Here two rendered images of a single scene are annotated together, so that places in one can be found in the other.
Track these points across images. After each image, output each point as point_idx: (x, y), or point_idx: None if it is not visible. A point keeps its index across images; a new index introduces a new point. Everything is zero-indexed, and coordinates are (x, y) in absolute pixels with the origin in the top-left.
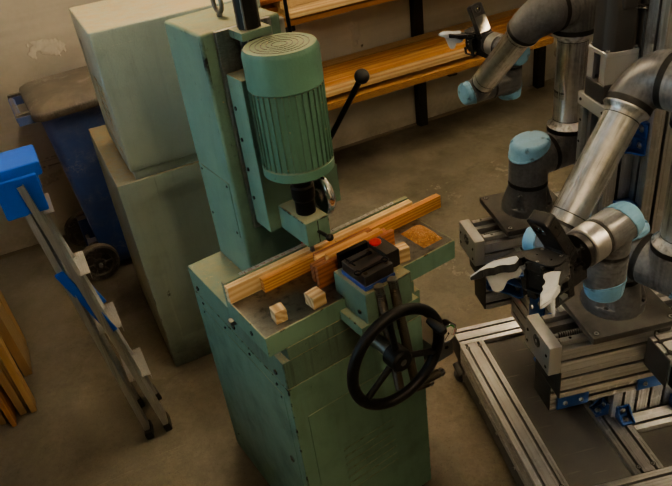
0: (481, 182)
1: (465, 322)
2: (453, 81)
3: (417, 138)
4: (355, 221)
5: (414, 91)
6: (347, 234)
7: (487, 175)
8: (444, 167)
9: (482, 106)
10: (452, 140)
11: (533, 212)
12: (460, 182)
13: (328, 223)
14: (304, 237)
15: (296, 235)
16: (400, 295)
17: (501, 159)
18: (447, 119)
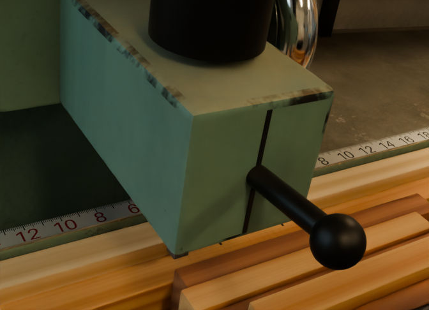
0: (402, 128)
1: None
2: None
3: (315, 50)
4: (363, 155)
5: None
6: (330, 202)
7: (410, 120)
8: (350, 95)
9: (399, 33)
10: (362, 64)
11: None
12: (373, 120)
13: (318, 141)
14: (160, 190)
15: (116, 162)
16: None
17: (428, 104)
18: (355, 37)
